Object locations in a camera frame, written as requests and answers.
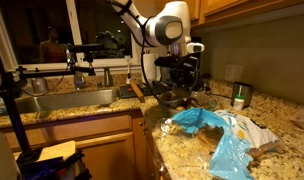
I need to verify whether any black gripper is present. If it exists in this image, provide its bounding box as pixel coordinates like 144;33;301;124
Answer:
154;55;199;88

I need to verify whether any blue clear plastic potato bag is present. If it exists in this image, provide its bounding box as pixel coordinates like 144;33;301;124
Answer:
159;108;280;180

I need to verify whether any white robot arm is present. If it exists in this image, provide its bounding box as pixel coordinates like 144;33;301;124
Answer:
108;0;205;88

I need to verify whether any glass bowl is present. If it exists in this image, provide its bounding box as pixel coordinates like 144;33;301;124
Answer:
157;89;218;118

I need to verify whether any paper towel roll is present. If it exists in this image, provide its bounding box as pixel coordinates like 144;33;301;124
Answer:
143;54;157;82

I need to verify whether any black dish mat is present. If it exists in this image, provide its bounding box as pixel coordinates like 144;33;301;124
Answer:
119;84;169;99

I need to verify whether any upper wooden cabinet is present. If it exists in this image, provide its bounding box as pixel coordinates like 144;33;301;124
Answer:
158;0;304;33

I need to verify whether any wooden cabinet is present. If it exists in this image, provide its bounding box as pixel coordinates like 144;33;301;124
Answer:
158;0;304;33
23;110;163;180

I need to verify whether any white bottle green cap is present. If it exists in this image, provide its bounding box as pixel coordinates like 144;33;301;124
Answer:
233;95;245;111

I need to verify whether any stainless steel cup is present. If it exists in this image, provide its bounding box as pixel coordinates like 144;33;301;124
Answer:
231;82;253;108

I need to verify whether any kitchen faucet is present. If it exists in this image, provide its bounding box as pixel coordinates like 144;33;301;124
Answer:
97;67;114;88

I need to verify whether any lower wooden cabinet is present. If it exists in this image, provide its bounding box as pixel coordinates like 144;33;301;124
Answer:
23;110;163;180

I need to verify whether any stainless steel sink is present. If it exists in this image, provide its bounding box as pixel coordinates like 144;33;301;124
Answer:
16;89;119;113

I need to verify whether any wooden board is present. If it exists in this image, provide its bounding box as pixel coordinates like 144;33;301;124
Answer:
13;140;77;163

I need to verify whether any wooden handled knife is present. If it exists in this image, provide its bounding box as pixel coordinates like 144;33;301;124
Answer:
130;80;145;103

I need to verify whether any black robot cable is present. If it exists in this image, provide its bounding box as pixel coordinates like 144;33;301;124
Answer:
138;16;170;104

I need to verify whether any black camera stand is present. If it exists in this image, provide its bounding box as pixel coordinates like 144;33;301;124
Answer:
0;43;103;161

